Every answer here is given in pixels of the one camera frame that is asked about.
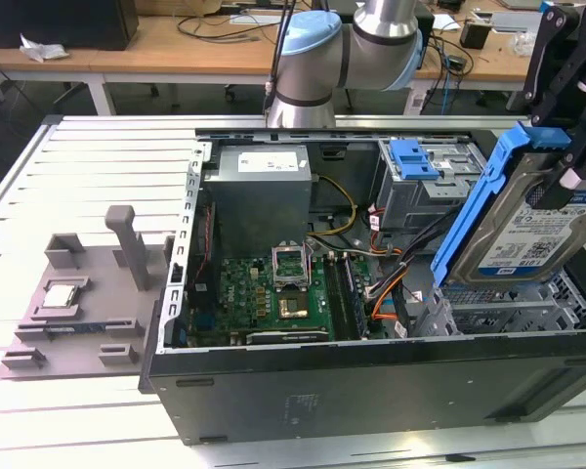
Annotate hard disk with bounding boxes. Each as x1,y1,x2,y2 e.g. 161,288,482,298
429,121,586,287

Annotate metal disk bay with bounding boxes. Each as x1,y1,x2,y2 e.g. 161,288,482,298
432,280,586,338

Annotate clear plastic bag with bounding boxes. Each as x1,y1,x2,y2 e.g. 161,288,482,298
511,29,537,56

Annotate flat grey box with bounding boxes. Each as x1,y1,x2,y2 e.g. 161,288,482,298
491,10,542,33

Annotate small black box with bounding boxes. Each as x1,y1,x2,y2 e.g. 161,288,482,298
461,19,490,50

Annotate blue plastic drive latch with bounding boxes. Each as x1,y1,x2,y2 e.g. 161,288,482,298
390,140,440,181

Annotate grey optical drive cage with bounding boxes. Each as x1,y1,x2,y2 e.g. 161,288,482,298
375,139,489,235

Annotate black RAM slot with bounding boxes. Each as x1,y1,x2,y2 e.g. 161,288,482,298
330,254,355,341
337,254,361,341
323,254,347,341
344,253,370,340

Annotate metal locking lever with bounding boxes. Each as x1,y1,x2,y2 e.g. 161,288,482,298
307,242,318,294

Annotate grey power supply unit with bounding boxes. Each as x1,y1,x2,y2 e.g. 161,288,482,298
202,145,318,255

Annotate black PC case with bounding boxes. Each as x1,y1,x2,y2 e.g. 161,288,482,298
137,124,586,447

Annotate metal socket cover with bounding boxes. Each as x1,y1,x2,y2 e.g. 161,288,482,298
272,238,314,290

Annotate CPU socket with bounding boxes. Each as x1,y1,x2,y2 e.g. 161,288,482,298
277,292,310,321

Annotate black graphics card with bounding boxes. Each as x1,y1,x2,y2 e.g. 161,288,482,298
246,329,331,344

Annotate green motherboard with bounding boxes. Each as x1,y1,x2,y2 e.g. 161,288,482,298
185,253,372,343

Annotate wooden desk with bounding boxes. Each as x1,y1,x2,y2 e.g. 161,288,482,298
0,0,586,116

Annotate large black box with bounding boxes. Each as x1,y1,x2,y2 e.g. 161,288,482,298
0,0,141,50

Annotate crumpled clear plastic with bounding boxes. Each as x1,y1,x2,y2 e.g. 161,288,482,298
19,33,70,64

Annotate grey parts rack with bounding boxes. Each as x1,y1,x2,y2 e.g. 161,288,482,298
0,204,177,380

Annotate silver CPU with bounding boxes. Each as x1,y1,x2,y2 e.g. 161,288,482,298
43,283,82,308

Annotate black cable bundle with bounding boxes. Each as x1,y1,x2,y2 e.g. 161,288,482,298
363,204,463,338

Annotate white orange power wires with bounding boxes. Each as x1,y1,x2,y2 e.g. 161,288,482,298
368,241,404,258

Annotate yellow power wires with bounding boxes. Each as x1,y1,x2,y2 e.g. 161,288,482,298
306,174,358,239

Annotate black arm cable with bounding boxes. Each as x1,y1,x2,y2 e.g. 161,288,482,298
263,0,299,117

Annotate orange data wire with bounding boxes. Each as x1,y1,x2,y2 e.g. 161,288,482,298
370,273,407,322

